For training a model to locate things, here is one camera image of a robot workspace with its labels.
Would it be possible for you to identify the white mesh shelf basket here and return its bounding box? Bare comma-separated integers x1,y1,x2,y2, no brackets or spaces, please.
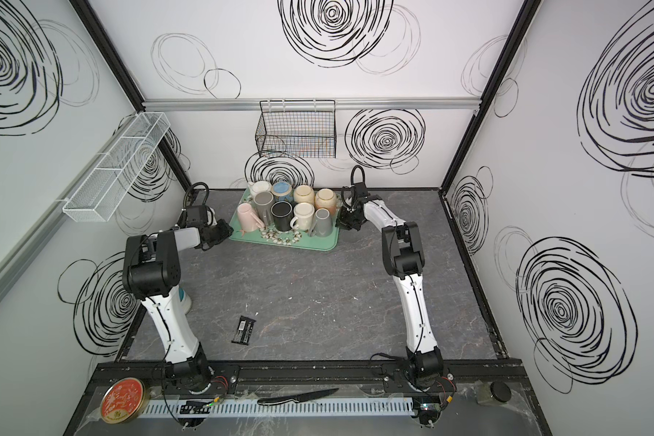
62,112,171,223

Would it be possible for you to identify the white mug at back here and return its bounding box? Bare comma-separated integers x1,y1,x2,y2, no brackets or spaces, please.
248,181,272,197

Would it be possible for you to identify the green floral tray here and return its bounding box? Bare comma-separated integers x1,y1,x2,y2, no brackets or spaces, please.
230,212,340,252

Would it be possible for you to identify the white slotted cable duct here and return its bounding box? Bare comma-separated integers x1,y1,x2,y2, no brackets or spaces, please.
139,398,415,420

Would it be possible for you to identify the dark lidded jar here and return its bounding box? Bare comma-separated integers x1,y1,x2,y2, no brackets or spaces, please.
476,381,512,406

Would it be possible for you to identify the black mug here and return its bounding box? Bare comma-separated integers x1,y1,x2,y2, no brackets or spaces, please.
271,201,294,232

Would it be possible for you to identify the grey brown mug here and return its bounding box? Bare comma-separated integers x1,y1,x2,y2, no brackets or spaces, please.
254,192,275,227

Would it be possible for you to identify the cream white mug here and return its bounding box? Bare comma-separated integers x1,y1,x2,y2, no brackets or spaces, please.
291,203,315,232

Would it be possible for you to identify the blue mug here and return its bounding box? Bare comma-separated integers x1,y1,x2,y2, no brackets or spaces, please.
272,181,294,203

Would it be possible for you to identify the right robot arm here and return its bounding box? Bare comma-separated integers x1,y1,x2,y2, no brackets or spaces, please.
337,182,447,387

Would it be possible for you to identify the red round tin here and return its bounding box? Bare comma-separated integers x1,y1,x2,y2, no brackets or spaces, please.
100,378,148,424

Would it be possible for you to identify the speckled cream mug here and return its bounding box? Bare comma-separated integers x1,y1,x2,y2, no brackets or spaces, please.
292,185,315,205

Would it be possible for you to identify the pink mug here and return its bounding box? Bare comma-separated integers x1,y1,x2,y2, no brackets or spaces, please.
236,203,265,234

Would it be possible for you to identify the black knife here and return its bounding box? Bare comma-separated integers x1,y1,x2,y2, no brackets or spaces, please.
256,388,339,407

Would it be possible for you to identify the black wire basket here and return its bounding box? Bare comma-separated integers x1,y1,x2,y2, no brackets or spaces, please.
254,99,337,158

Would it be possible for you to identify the orange cream mug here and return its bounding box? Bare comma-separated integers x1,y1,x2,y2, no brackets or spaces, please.
314,188,337,216

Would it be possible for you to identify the teal white cup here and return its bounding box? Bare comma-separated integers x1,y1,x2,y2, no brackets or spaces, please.
178,287,193,314

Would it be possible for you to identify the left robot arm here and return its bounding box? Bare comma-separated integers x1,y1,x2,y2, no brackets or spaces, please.
122,182,233,394

